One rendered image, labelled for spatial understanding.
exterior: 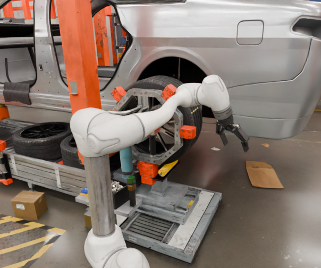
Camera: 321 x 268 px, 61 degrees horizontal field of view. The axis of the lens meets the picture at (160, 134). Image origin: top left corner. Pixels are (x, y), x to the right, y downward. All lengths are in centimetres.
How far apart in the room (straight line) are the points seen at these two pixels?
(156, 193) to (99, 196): 119
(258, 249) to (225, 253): 25
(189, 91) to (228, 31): 80
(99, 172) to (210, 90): 59
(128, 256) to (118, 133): 52
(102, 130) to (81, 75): 112
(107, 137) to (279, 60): 138
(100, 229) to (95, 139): 48
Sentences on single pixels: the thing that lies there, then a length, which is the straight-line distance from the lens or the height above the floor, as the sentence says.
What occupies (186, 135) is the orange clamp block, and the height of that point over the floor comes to 84.
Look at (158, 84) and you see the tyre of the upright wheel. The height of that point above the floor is 115.
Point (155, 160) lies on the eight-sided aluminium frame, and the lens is 198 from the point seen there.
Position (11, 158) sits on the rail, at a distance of 308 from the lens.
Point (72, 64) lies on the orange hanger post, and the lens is 201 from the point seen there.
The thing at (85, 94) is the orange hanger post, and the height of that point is 109.
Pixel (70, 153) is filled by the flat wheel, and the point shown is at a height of 48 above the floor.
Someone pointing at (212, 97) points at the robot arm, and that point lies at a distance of 124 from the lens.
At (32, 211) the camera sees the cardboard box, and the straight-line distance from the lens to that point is 264.
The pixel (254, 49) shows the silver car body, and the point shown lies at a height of 136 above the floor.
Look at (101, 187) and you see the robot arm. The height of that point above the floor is 91.
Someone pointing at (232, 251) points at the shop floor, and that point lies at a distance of 217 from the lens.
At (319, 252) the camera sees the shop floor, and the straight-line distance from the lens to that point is 237.
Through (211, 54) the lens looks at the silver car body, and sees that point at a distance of 205.
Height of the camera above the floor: 148
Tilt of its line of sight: 20 degrees down
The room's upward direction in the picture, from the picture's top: 2 degrees counter-clockwise
